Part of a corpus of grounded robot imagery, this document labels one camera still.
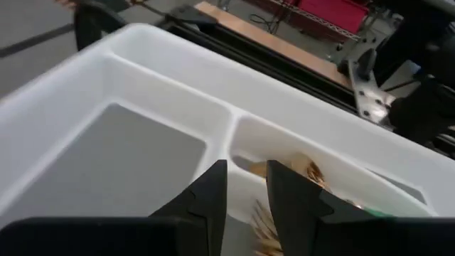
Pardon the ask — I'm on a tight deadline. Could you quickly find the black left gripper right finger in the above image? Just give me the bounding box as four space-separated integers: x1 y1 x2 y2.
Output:
266 159 455 256

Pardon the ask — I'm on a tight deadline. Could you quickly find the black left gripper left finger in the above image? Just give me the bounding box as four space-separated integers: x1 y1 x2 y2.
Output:
0 159 228 256

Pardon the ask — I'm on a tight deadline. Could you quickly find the gold fork green handle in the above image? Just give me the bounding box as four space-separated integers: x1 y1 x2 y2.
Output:
290 152 396 218
250 198 284 256

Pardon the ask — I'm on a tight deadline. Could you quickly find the white cutlery organizer tray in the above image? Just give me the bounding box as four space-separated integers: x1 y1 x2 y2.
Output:
0 23 455 256

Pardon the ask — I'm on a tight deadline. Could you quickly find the wooden bench board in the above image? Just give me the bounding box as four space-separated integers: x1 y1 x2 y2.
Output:
194 1 353 88

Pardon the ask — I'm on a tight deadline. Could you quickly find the red storage bin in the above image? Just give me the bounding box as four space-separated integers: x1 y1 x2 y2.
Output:
297 0 370 35

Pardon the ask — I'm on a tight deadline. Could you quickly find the metal mounting bracket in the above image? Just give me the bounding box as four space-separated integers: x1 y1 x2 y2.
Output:
346 48 396 126

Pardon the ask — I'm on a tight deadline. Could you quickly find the black floor cable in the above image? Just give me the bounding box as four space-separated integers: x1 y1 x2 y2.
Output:
0 23 76 58

